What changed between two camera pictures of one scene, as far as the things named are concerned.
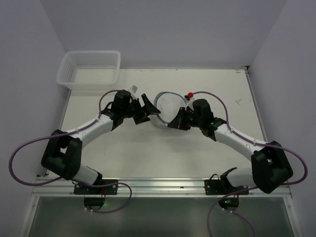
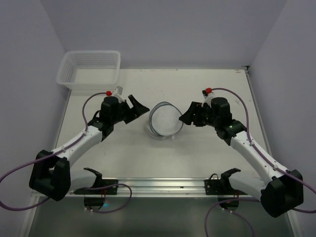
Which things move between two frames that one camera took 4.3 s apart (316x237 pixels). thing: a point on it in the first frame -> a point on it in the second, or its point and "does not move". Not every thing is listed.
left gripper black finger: x=148 y=107 -> x=138 y=109
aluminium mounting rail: x=45 y=185 does not move
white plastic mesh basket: x=96 y=69 does not move
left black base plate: x=112 y=189 does not move
